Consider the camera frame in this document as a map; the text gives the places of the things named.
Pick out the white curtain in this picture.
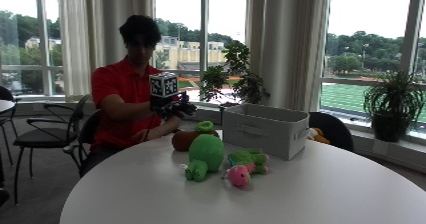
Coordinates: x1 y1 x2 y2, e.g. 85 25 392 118
55 0 157 102
244 0 333 113

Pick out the large green plush toy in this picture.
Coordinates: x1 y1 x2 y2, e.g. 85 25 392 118
184 133 227 183

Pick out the black chair under person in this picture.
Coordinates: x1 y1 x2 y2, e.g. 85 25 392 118
63 109 104 178

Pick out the orange plush toy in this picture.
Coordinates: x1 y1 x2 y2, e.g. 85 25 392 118
308 127 332 145

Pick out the small green plush toy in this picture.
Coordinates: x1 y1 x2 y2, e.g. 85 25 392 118
227 148 271 176

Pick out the white side table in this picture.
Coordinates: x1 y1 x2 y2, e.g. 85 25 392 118
0 99 18 114

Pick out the white marker cube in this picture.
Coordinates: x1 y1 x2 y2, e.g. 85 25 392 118
148 71 181 99

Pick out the black chair with armrests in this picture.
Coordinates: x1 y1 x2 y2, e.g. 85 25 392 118
12 93 92 205

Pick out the pink plush toy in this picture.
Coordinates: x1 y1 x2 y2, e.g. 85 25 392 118
223 164 253 189

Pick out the black round-back chair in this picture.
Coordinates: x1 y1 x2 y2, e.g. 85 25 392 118
308 111 356 153

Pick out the white fabric storage box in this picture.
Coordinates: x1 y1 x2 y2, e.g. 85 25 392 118
221 103 312 161

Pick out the grassy plant in black pot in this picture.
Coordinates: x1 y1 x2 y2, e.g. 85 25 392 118
362 69 426 143

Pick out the black glove cable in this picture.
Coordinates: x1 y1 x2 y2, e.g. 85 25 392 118
143 113 157 142

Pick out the tall leafy plant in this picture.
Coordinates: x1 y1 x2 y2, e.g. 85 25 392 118
199 40 272 106

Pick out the brown plush toy green top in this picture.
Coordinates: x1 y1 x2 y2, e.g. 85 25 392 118
171 120 221 152

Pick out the person in red shirt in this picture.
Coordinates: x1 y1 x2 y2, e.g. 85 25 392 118
79 14 199 178

